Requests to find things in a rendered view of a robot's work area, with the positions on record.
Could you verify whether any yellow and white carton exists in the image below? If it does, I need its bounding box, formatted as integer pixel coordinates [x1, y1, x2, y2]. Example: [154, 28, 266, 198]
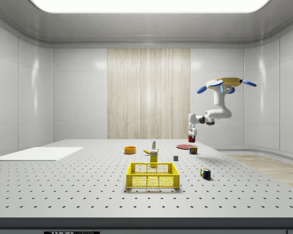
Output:
[150, 150, 158, 168]

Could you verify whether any puzzle cube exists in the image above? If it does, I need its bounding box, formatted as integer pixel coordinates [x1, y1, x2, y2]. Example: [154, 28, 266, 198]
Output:
[200, 167, 211, 180]

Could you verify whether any white board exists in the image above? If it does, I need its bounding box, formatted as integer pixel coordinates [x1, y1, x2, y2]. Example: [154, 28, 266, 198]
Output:
[0, 147, 84, 161]

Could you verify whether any yellow basket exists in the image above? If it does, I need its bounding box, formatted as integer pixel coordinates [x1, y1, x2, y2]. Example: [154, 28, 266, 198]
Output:
[126, 162, 181, 190]

